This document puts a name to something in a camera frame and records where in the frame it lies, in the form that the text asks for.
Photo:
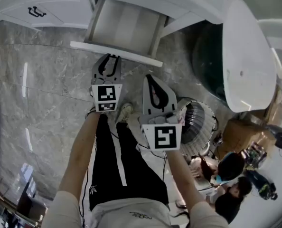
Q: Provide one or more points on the person's right forearm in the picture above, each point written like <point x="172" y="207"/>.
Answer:
<point x="183" y="179"/>

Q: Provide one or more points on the person's black trousers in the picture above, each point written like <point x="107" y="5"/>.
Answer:
<point x="143" y="174"/>

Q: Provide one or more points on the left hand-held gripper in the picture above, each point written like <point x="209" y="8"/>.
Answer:
<point x="106" y="92"/>

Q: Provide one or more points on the white pleated laundry basket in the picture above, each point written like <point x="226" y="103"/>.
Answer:
<point x="198" y="127"/>

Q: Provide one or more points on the white green-sided bathtub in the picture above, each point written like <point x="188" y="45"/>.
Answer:
<point x="247" y="56"/>

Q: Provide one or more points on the pink cloth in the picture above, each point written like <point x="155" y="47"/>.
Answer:
<point x="181" y="119"/>

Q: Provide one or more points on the person's white sneaker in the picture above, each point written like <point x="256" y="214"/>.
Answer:
<point x="125" y="113"/>

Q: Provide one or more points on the person's left forearm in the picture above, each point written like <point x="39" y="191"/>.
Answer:
<point x="79" y="155"/>

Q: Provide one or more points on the person's white daisy t-shirt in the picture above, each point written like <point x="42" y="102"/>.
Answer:
<point x="131" y="216"/>

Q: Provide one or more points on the white vanity cabinet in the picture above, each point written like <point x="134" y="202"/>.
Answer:
<point x="60" y="11"/>

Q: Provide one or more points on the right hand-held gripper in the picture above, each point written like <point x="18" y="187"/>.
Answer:
<point x="166" y="136"/>

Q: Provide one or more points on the white drawer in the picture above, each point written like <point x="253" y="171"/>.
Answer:
<point x="124" y="25"/>

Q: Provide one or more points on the cardboard box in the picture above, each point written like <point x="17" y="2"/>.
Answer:
<point x="240" y="134"/>

